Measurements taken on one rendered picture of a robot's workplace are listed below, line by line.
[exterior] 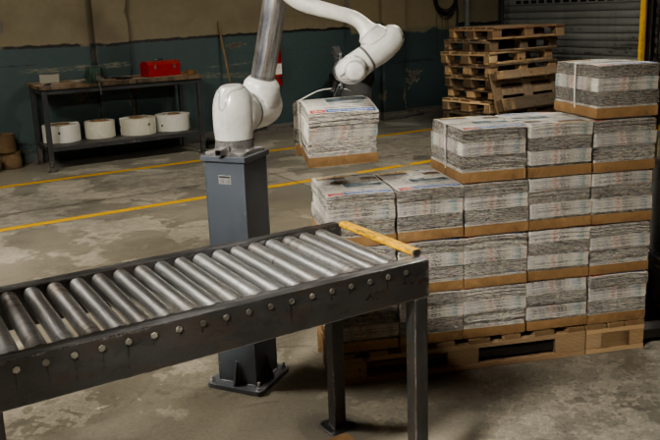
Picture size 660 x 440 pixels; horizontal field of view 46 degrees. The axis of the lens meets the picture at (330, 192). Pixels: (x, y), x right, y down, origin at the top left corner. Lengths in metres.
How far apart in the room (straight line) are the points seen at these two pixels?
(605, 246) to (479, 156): 0.73
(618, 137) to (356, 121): 1.15
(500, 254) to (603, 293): 0.55
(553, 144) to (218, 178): 1.40
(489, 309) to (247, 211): 1.14
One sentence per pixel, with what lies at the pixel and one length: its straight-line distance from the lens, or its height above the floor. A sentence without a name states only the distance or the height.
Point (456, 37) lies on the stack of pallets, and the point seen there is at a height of 1.17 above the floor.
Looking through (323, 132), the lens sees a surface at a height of 1.08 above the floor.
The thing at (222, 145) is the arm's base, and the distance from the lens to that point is 3.11.
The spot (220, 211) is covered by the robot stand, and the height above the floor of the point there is 0.77.
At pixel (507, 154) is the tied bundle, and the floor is 0.94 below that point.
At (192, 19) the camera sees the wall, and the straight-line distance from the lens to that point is 9.82.
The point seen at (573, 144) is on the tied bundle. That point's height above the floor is 0.96.
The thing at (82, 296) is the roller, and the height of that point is 0.79.
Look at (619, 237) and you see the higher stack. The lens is 3.62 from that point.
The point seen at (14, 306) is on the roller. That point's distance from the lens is 2.27.
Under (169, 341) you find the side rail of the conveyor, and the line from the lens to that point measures 2.03.
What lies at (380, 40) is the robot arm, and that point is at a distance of 2.90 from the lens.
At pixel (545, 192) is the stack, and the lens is 3.41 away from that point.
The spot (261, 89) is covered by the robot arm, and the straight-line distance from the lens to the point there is 3.22.
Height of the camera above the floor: 1.54
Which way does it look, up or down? 13 degrees down
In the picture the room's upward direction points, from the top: 2 degrees counter-clockwise
